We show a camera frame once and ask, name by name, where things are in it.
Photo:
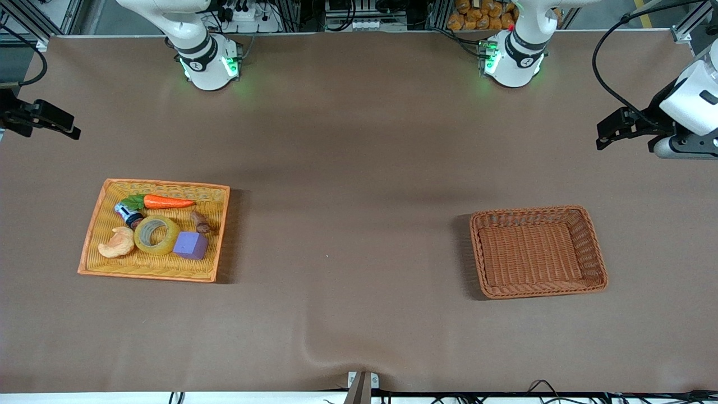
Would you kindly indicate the yellow tape roll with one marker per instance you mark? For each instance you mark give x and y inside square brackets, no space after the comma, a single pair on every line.
[174,241]

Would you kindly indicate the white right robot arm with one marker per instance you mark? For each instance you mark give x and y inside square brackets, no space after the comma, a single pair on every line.
[205,62]

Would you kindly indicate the small blue can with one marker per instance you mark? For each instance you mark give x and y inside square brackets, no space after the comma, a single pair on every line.
[128,213]

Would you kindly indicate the toy croissant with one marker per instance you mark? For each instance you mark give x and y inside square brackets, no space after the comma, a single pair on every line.
[119,244]

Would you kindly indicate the orange toy carrot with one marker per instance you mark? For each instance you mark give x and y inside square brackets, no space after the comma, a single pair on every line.
[168,202]

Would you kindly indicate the brown wicker basket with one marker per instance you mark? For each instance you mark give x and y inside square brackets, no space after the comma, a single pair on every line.
[533,264]

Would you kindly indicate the orange flat woven tray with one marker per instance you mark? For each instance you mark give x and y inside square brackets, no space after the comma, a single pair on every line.
[151,266]

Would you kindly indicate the bag of orange toys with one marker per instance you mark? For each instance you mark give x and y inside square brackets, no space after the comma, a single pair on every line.
[477,17]

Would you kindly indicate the small brown toy piece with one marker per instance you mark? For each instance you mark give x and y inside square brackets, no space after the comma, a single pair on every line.
[200,224]

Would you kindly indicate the purple cube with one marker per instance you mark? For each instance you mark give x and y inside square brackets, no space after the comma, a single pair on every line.
[190,246]

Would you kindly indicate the white power strip with plugs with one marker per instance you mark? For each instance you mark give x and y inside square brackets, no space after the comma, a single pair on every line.
[252,19]

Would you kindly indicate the brown table cloth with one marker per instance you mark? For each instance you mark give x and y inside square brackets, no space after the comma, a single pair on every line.
[359,168]

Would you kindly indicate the small white power strip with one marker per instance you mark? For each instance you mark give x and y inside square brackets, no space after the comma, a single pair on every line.
[370,24]

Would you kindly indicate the aluminium frame profile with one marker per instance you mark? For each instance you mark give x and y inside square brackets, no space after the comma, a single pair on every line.
[33,19]
[693,25]

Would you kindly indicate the grey metal bracket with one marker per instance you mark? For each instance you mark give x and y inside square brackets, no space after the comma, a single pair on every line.
[351,377]

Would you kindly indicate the brown camera pole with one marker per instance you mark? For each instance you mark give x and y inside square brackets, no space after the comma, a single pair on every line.
[359,394]

